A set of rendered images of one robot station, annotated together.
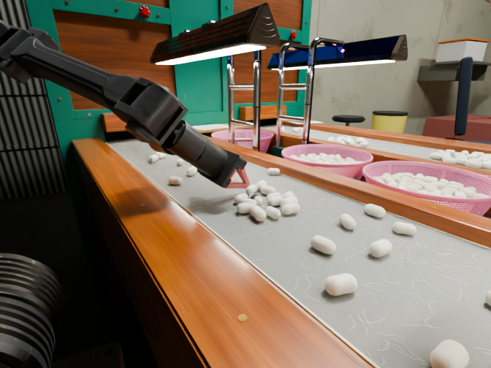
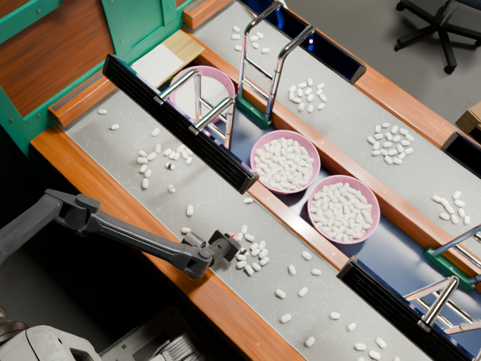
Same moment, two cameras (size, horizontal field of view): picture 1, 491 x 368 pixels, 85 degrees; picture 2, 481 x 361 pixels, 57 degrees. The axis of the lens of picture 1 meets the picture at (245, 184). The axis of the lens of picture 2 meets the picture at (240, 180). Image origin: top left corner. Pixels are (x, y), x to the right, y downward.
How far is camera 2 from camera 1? 1.31 m
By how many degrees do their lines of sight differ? 47
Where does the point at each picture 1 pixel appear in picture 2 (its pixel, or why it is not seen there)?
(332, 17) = not seen: outside the picture
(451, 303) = (319, 316)
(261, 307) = (263, 339)
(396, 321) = (300, 329)
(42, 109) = not seen: outside the picture
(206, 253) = (237, 315)
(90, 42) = (19, 56)
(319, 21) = not seen: outside the picture
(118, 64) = (51, 56)
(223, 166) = (229, 251)
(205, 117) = (146, 44)
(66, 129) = (23, 137)
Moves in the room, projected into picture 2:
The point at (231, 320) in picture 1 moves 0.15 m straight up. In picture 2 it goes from (255, 345) to (260, 341)
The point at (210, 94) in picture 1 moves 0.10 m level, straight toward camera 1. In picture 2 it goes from (149, 18) to (155, 37)
